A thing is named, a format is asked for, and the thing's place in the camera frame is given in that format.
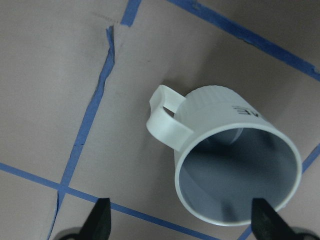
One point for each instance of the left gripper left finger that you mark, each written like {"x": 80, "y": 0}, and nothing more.
{"x": 98, "y": 224}

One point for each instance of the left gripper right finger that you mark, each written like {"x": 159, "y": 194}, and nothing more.
{"x": 266, "y": 224}

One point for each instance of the white grey mug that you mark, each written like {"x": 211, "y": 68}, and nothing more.
{"x": 225, "y": 153}

